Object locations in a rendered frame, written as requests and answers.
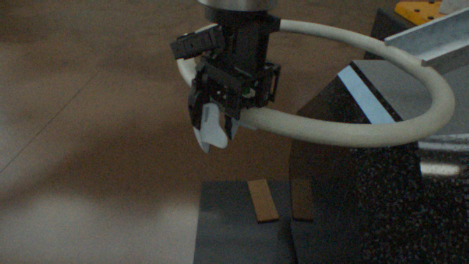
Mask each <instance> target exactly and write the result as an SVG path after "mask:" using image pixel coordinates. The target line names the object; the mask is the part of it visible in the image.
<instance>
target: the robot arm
mask: <svg viewBox="0 0 469 264"><path fill-rule="evenodd" d="M198 1H199V2H200V3H201V4H202V5H204V17H205V19H207V20H208V21H210V22H213V23H216V24H218V25H215V26H213V27H209V28H207V29H204V31H200V32H198V33H195V32H194V33H191V34H183V35H182V36H180V37H178V38H177V40H176V41H174V42H172V43H170V47H171V48H172V52H173V55H174V58H175V60H178V59H184V61H185V60H188V59H195V58H196V57H198V56H200V55H202V52H204V54H205V55H204V56H201V57H200V61H199V63H198V64H197V66H196V67H195V70H196V74H195V79H192V80H191V90H190V92H189V95H188V111H189V115H190V118H191V124H192V126H193V129H194V132H195V136H196V138H197V140H198V142H199V144H200V146H201V148H202V150H203V152H204V153H206V154H208V153H209V152H210V147H211V144H213V145H215V146H217V147H220V148H224V147H226V146H227V143H228V139H227V137H226V135H225V134H224V132H223V130H222V128H221V126H220V116H221V111H220V109H219V107H218V105H217V104H216V103H211V101H210V97H212V98H213V99H214V100H215V101H216V102H218V103H220V104H221V105H222V107H223V108H225V113H226V114H224V117H225V126H224V129H225V132H226V133H227V135H228V138H229V139H230V140H232V139H233V138H234V137H235V135H236V132H237V130H238V128H239V126H243V127H245V128H248V129H252V130H257V128H255V127H252V126H249V125H248V124H246V123H244V122H241V121H239V120H240V113H241V109H243V108H247V110H248V109H250V108H252V107H254V106H256V107H257V108H262V107H265V106H266V105H268V103H269V101H271V102H272V103H274V101H275V96H276V90H277V86H278V79H279V74H280V70H281V66H280V65H278V64H275V63H274V62H272V61H269V60H267V59H266V57H267V48H268V43H269V35H270V34H272V33H275V32H278V31H279V28H280V23H281V18H279V17H276V16H273V15H270V14H268V11H270V10H273V9H274V7H275V6H277V1H278V0H198ZM273 75H275V76H276V77H275V82H274V89H273V93H272V92H270V91H271V84H272V79H273ZM227 114H228V115H229V116H228V115H227ZM230 116H231V117H230Z"/></svg>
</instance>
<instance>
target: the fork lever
mask: <svg viewBox="0 0 469 264"><path fill-rule="evenodd" d="M384 45H385V46H386V47H388V46H390V45H392V46H394V47H397V48H399V49H401V50H404V51H406V52H407V53H409V54H411V55H413V56H415V57H416V58H419V59H420V60H421V61H422V65H421V66H423V67H431V68H432V69H434V70H435V71H436V72H437V73H439V74H440V75H443V74H446V73H448V72H451V71H454V70H457V69H459V68H462V67H464V66H467V65H469V7H467V8H464V9H461V10H458V11H456V12H454V13H450V14H448V15H445V16H442V17H439V19H436V20H433V21H430V22H427V23H425V24H422V25H419V26H418V27H413V28H411V29H408V30H406V31H402V32H401V33H398V34H394V36H391V37H389V38H386V39H385V44H384ZM383 59H384V58H383ZM384 60H386V59H384ZM386 61H388V60H386ZM388 62H389V63H391V64H393V65H394V66H396V67H397V68H400V69H401V70H403V71H405V72H406V73H408V74H409V75H411V76H413V75H412V74H411V73H409V72H407V71H406V70H405V69H403V68H401V67H400V66H398V65H396V64H394V63H392V62H390V61H388ZM413 77H414V78H415V76H413Z"/></svg>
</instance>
